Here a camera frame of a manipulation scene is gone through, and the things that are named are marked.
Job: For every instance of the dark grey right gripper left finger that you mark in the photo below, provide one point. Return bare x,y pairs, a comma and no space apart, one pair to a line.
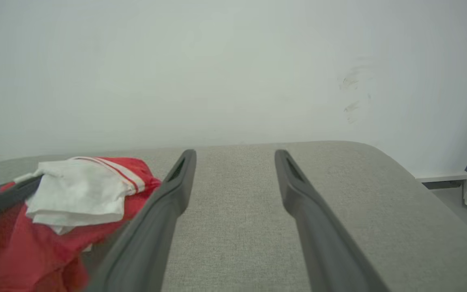
148,239

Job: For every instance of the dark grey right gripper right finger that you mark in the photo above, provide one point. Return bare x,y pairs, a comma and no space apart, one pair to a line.
326,247

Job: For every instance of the white wall baseboard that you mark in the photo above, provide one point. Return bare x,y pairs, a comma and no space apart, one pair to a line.
440,177

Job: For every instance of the red and white basketball jersey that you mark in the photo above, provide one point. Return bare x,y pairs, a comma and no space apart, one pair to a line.
22,251

